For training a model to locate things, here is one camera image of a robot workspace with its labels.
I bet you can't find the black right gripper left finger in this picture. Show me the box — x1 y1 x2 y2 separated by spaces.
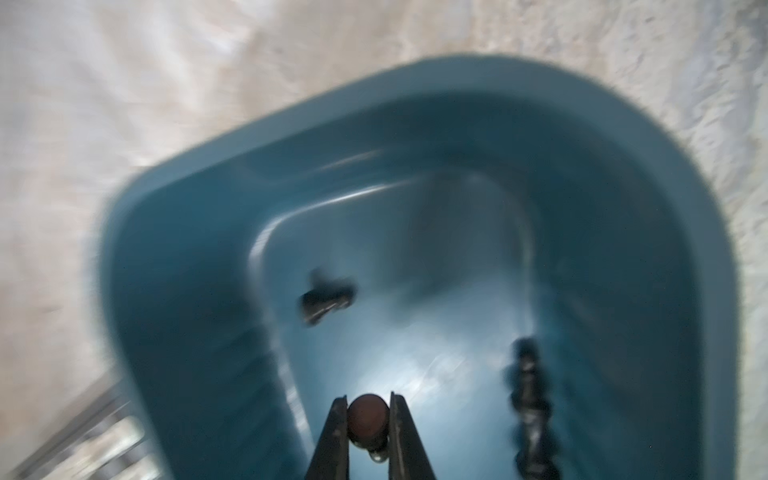
305 396 350 480

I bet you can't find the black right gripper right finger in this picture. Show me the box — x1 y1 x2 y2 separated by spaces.
388 392 436 480

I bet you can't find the black pawn red felt base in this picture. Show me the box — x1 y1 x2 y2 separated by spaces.
347 393 390 463

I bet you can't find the black piece in tub corner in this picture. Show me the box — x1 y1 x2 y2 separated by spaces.
508 337 561 479

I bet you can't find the black pawn lying in tub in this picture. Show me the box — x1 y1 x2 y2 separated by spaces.
299 269 357 326

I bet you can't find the teal plastic tub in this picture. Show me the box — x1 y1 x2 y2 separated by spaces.
97 55 739 479

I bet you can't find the aluminium rail frame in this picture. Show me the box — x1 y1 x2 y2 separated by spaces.
1 370 165 479

